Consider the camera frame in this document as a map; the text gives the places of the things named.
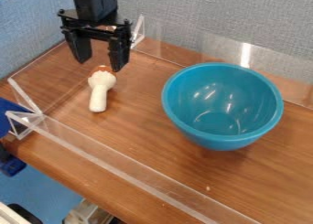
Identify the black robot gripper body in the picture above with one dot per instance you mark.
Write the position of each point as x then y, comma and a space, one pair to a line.
96, 15

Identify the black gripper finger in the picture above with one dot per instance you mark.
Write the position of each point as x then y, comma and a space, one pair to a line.
119, 48
79, 42

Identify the white brown plush mushroom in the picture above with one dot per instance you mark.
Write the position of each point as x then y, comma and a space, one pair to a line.
102, 81

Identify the blue plastic bowl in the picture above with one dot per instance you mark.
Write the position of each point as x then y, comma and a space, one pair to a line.
222, 105

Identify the clear acrylic left barrier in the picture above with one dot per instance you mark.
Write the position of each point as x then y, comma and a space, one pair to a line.
53, 80

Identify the clear acrylic barrier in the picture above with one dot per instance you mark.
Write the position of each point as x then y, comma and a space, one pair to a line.
174, 194
53, 80
185, 45

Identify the clear acrylic front barrier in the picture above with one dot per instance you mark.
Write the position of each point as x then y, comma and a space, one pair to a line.
174, 194

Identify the clear acrylic back barrier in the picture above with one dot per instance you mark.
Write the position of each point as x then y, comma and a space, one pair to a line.
185, 45

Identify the blue clamp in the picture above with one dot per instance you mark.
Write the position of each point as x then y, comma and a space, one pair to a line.
11, 165

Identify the clear box under table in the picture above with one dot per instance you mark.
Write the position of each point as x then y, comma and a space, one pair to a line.
87, 213

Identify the black white object bottom left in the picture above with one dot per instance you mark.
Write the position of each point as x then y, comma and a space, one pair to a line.
19, 216

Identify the clear acrylic corner bracket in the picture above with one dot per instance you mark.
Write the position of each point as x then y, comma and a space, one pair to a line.
138, 33

